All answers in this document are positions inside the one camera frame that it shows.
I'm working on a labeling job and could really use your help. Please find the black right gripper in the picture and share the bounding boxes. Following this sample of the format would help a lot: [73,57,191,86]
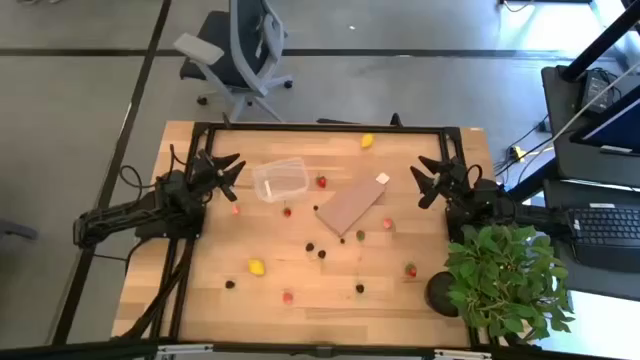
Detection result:
[409,155,475,211]

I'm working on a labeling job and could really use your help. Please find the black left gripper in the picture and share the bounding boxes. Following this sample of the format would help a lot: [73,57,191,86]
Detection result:
[188,148,248,204]

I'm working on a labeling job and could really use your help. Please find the clear plastic tupperware container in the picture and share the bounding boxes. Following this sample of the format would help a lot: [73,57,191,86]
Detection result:
[251,156,311,204]

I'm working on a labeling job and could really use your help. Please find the black plant pot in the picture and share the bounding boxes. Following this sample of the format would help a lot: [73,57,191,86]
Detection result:
[424,271,462,319]

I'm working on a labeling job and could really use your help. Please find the grey office chair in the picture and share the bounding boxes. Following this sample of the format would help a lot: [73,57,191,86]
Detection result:
[172,0,295,123]

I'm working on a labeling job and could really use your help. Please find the green leafy plant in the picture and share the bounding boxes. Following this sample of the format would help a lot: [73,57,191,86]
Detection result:
[443,223,576,342]

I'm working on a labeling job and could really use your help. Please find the dark grey desk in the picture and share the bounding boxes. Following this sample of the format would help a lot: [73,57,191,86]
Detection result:
[542,178,640,302]
[541,63,640,189]

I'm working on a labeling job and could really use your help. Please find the white rod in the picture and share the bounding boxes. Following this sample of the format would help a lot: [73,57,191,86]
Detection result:
[546,60,640,147]

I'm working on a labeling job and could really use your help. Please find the black keyboard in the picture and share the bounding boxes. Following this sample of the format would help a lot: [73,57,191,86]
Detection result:
[559,202,640,274]

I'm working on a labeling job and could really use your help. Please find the black power adapter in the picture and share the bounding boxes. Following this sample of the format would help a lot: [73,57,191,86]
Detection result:
[581,69,624,114]

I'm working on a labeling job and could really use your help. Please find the dark computer monitor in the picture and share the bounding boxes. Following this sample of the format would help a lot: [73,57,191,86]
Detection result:
[569,83,640,157]

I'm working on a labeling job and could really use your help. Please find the black aluminium crossbar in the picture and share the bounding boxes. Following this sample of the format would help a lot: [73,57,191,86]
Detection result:
[0,338,640,360]

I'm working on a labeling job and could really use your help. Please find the grey chair leg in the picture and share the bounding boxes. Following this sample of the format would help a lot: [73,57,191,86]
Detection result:
[0,218,39,242]

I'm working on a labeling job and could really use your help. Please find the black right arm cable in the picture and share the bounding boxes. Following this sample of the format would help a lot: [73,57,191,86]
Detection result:
[464,163,484,187]

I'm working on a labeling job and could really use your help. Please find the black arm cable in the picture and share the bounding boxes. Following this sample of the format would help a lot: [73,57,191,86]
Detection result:
[464,163,484,187]
[118,143,201,194]

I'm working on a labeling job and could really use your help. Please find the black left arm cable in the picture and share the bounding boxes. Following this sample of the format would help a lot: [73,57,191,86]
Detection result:
[118,143,201,194]

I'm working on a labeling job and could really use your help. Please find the black aluminium table frame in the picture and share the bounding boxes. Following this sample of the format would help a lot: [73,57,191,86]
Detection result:
[112,112,494,351]

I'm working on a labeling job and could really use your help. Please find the black floor cable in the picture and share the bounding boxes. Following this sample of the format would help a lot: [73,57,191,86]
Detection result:
[492,113,557,187]

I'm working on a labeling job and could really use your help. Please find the black rig post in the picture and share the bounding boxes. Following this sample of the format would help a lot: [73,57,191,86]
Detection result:
[559,0,640,84]

